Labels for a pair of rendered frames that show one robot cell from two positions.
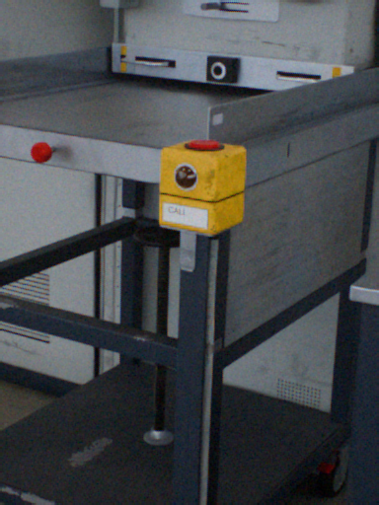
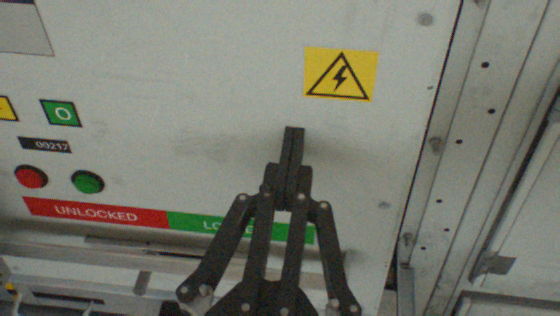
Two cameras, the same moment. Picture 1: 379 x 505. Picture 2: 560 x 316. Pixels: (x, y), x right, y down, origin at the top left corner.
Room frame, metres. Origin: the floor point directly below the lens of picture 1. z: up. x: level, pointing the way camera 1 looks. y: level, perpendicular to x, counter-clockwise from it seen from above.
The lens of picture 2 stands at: (1.72, -0.03, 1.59)
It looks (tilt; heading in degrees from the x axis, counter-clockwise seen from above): 48 degrees down; 337
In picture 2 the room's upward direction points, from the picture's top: straight up
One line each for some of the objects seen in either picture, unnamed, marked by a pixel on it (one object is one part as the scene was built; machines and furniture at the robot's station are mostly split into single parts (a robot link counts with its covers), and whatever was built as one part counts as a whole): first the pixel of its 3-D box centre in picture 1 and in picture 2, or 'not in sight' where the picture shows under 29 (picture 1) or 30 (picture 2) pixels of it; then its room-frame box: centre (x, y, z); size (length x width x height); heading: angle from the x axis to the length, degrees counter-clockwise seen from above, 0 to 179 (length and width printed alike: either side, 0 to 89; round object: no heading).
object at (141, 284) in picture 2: (211, 1); (145, 265); (2.10, -0.02, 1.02); 0.06 x 0.02 x 0.04; 150
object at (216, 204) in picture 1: (202, 185); not in sight; (1.27, -0.01, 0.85); 0.08 x 0.08 x 0.10; 60
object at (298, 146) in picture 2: not in sight; (295, 168); (2.01, -0.16, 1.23); 0.07 x 0.01 x 0.03; 150
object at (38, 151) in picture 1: (44, 151); not in sight; (1.61, 0.23, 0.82); 0.04 x 0.03 x 0.03; 150
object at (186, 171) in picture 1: (184, 178); not in sight; (1.23, 0.01, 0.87); 0.03 x 0.01 x 0.03; 60
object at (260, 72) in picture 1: (230, 68); (191, 295); (2.12, -0.06, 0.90); 0.54 x 0.05 x 0.06; 60
